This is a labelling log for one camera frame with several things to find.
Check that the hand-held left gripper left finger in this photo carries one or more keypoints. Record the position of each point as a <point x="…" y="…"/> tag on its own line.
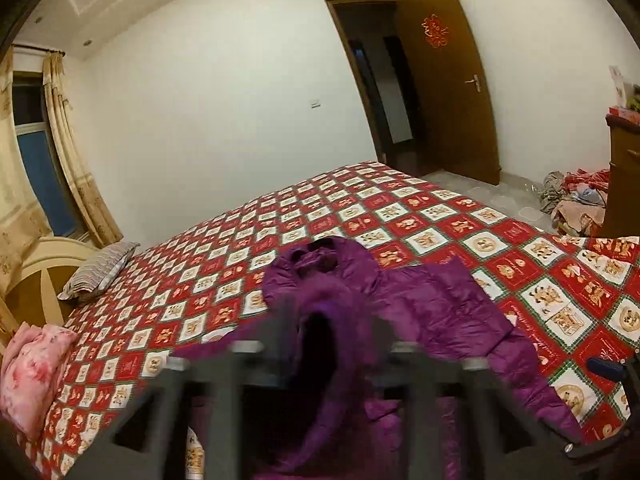
<point x="282" y="345"/>

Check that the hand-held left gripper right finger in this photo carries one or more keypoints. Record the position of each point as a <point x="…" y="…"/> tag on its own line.
<point x="382" y="350"/>

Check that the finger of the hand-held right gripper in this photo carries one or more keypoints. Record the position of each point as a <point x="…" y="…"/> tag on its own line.
<point x="595" y="449"/>
<point x="605" y="368"/>

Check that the purple down jacket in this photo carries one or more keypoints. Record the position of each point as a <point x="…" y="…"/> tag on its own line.
<point x="440" y="300"/>

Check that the pile of clothes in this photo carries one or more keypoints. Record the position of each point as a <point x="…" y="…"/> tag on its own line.
<point x="575" y="205"/>

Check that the red patterned bed quilt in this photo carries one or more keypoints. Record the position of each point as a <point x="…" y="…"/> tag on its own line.
<point x="250" y="220"/>

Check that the wooden cabinet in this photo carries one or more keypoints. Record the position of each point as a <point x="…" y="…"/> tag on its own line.
<point x="625" y="185"/>

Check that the striped pillow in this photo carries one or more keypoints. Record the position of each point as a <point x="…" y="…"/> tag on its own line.
<point x="97" y="272"/>

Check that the brown wooden door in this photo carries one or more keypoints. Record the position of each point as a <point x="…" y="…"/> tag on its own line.
<point x="450" y="120"/>

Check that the pink floral blanket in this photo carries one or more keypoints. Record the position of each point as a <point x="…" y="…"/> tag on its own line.
<point x="32" y="375"/>

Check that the red box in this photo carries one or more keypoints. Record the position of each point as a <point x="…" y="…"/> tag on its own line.
<point x="622" y="114"/>

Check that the cream wooden headboard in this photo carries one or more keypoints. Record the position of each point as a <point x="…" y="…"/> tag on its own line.
<point x="35" y="280"/>

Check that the beige patterned curtain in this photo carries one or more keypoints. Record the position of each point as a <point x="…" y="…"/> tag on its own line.
<point x="17" y="200"/>
<point x="75" y="160"/>

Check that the white card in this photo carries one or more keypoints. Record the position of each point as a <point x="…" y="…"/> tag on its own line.
<point x="616" y="85"/>

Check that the window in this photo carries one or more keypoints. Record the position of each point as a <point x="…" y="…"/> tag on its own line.
<point x="45" y="170"/>

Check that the red paper door decoration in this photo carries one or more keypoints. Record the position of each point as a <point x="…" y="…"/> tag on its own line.
<point x="434" y="30"/>

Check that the curtain rod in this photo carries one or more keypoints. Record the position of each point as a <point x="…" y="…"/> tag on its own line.
<point x="40" y="50"/>

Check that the brown door frame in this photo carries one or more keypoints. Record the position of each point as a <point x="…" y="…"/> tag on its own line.
<point x="350" y="60"/>

